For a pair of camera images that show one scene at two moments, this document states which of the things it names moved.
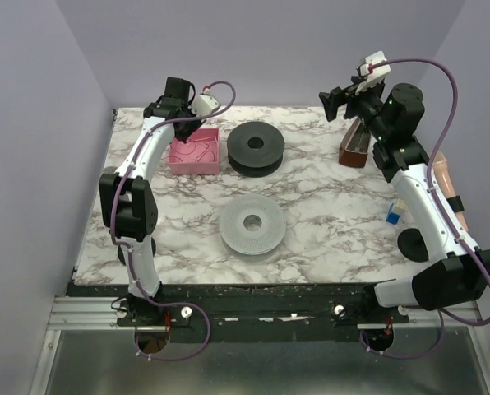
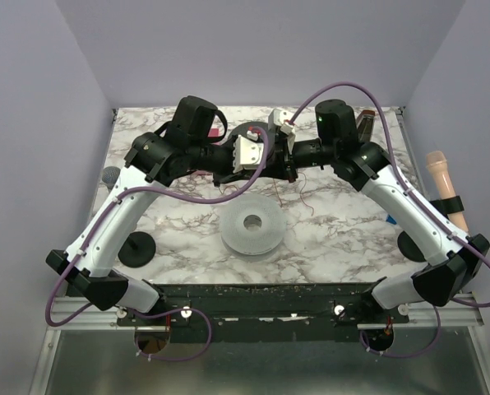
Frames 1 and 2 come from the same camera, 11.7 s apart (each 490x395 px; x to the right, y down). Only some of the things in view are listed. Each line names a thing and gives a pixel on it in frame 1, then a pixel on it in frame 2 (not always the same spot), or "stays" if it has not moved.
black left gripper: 187,124 -> 227,160
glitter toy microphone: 109,169 stays
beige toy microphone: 446,182 stays
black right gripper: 349,105 -> 288,155
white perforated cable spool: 252,225 stays
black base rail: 251,313 stays
